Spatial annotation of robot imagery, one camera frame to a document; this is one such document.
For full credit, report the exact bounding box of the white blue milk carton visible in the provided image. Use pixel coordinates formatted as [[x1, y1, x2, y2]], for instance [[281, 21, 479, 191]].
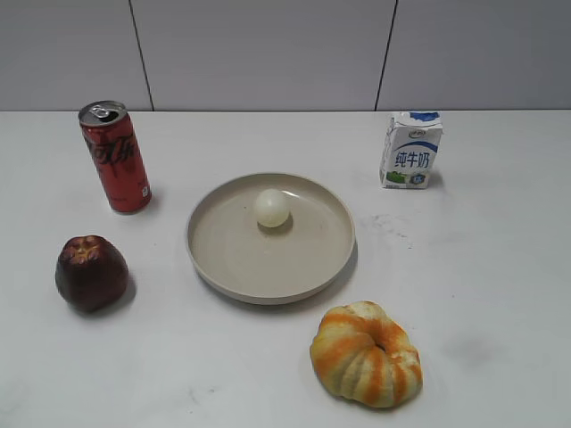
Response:
[[379, 111, 443, 189]]

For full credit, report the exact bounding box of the beige round plate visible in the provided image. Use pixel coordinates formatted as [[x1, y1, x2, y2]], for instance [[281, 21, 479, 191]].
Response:
[[186, 172, 356, 305]]

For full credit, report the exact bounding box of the orange white pumpkin toy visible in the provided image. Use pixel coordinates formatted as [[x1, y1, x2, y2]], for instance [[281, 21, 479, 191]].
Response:
[[310, 300, 423, 408]]

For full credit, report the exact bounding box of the dark red apple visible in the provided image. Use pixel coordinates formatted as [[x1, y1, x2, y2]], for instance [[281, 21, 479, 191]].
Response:
[[54, 235, 128, 313]]

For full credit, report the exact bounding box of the red soda can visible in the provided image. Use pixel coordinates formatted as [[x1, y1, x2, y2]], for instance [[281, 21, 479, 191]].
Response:
[[78, 100, 152, 214]]

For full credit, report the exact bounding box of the white egg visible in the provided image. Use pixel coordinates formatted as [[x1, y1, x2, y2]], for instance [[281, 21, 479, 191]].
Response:
[[254, 189, 290, 228]]

